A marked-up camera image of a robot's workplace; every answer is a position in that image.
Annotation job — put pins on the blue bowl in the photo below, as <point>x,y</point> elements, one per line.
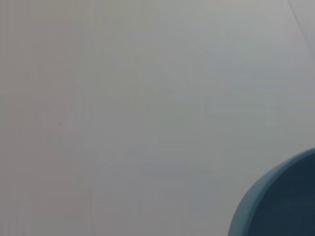
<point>283,201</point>

